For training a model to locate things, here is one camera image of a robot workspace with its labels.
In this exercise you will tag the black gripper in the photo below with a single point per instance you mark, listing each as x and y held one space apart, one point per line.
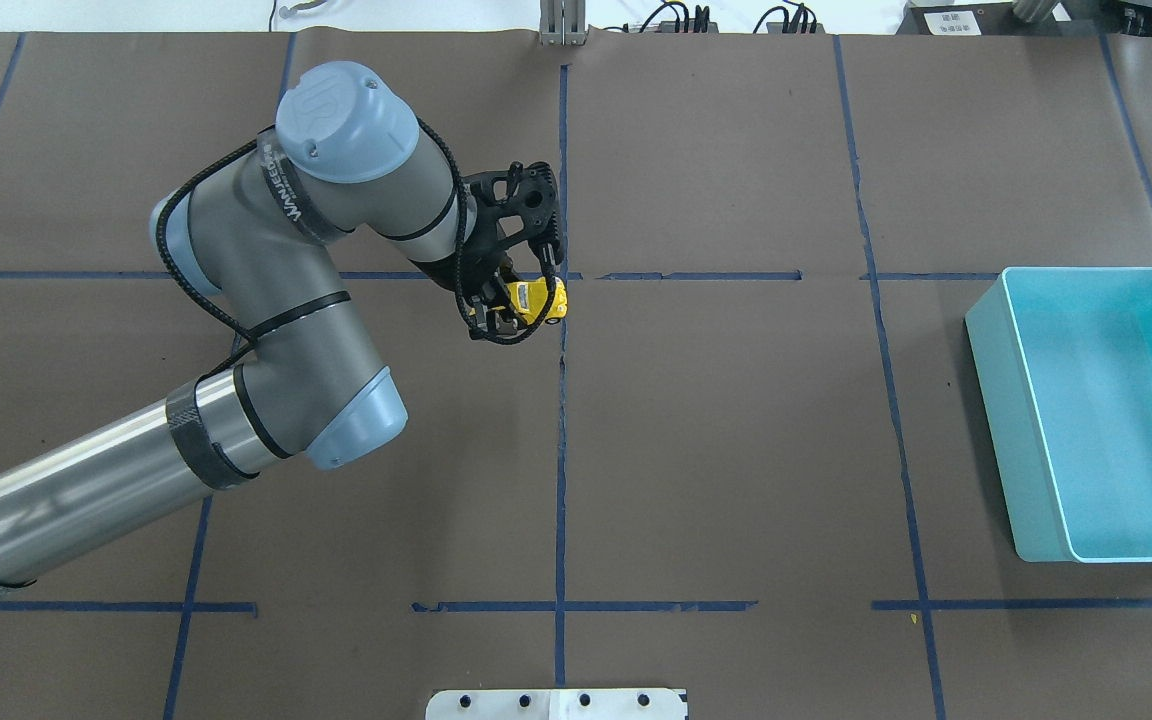
477 262

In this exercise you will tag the yellow beetle toy car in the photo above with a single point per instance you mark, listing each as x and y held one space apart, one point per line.
539 302

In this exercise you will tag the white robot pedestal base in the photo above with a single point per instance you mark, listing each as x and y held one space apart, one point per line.
560 703

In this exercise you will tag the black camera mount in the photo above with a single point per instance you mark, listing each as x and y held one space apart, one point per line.
520 205

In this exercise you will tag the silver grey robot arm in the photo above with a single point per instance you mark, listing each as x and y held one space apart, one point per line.
248 240

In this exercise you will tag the black box with label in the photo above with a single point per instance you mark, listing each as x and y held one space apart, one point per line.
967 20

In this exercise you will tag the turquoise plastic bin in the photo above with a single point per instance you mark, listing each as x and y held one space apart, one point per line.
1063 356

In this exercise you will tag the aluminium frame post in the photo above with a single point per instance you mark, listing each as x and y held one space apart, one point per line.
563 23

